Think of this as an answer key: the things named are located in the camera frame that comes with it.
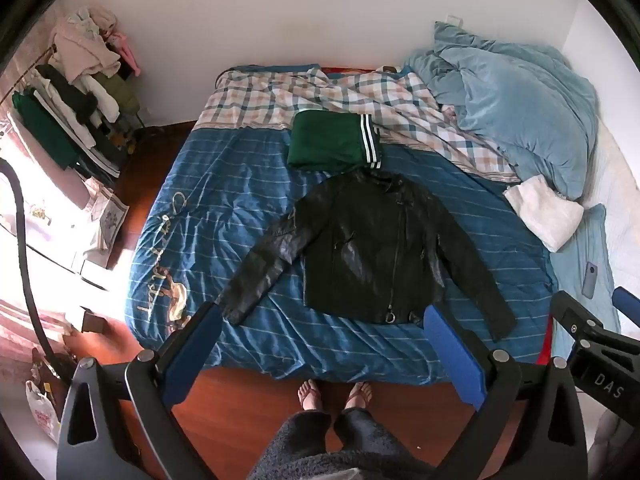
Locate grey smartphone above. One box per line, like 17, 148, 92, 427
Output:
581, 261, 598, 298

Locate person's right foot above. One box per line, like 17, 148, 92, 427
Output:
341, 381, 373, 413

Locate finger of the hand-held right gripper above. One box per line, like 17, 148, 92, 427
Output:
550, 290, 603, 356
611, 287, 640, 318

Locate red cloth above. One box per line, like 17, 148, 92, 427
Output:
535, 317, 556, 367

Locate floral print tote bag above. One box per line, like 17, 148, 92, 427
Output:
82, 177, 131, 271

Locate black cable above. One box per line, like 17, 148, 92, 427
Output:
0, 157, 76, 391

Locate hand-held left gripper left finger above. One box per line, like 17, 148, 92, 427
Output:
56, 301, 223, 480

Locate blue striped duvet cover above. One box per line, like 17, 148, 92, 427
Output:
122, 127, 558, 386

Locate black leather jacket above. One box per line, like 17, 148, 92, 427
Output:
215, 169, 518, 343

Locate folded white cloth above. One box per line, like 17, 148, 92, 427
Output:
502, 175, 586, 253

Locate plaid bed sheet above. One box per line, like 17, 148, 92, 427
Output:
192, 65, 521, 183

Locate heap of assorted clothes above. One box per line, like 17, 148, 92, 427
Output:
10, 6, 146, 181

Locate light blue pillow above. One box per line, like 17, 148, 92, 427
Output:
547, 204, 616, 356

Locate grey fleece pants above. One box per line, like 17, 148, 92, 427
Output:
245, 407, 373, 480

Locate person's left foot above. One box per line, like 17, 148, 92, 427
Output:
297, 379, 326, 413

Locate folded green striped garment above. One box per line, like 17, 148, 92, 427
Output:
286, 110, 383, 172

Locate light blue comforter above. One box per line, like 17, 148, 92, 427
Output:
402, 21, 600, 201

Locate white quilted blanket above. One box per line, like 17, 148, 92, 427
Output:
582, 120, 640, 306

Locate white plastic bag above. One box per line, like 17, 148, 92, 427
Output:
25, 380, 63, 443

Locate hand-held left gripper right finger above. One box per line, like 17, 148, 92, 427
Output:
422, 303, 590, 480

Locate person's foot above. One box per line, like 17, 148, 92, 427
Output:
297, 379, 326, 413
341, 381, 373, 413

